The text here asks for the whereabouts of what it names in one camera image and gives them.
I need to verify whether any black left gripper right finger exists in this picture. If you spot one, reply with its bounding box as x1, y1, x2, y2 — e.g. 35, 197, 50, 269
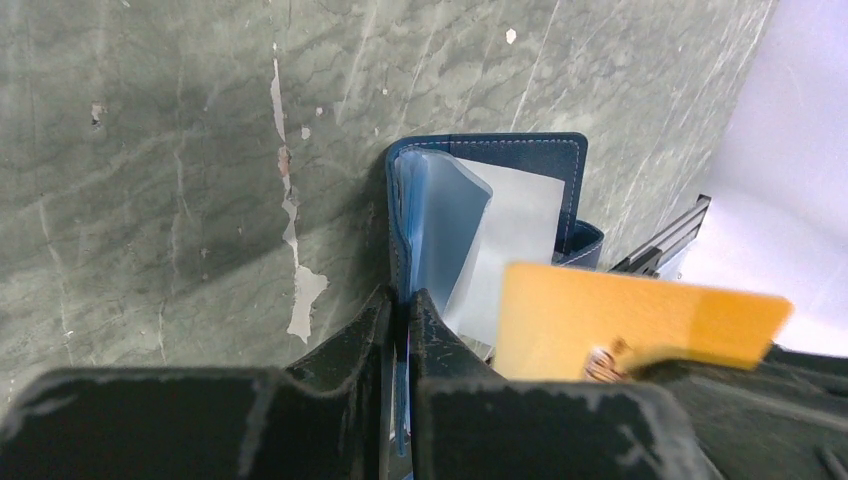
408, 290, 718, 479

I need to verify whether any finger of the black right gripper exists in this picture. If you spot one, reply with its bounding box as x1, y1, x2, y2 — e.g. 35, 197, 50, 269
637, 346, 847, 479

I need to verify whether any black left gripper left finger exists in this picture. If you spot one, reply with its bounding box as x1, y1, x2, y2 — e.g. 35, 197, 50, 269
1, 287, 394, 479

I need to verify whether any gold credit card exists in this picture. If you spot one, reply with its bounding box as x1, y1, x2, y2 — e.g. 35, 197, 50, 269
493, 263, 793, 383

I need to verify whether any blue leather card holder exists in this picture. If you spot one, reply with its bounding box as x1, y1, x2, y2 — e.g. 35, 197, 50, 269
385, 132, 605, 458

